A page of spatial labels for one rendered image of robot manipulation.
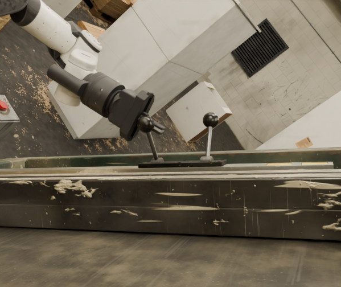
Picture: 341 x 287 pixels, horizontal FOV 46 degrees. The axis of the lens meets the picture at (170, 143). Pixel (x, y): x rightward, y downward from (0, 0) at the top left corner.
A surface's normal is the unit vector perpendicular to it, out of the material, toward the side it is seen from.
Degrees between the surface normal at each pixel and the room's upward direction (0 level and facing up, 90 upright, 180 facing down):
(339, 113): 90
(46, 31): 81
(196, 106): 90
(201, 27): 90
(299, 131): 90
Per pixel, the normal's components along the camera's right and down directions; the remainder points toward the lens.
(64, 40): 0.47, 0.68
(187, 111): -0.38, 0.04
